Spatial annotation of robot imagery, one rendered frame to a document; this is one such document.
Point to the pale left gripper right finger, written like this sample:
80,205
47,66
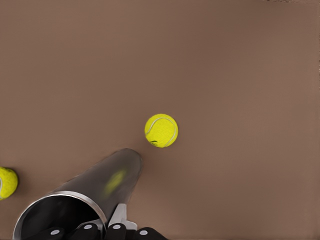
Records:
120,217

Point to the pale left gripper left finger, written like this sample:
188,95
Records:
86,231

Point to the dark metallic tennis tube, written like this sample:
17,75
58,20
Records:
100,175

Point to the yellow tennis ball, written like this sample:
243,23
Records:
161,130
7,183

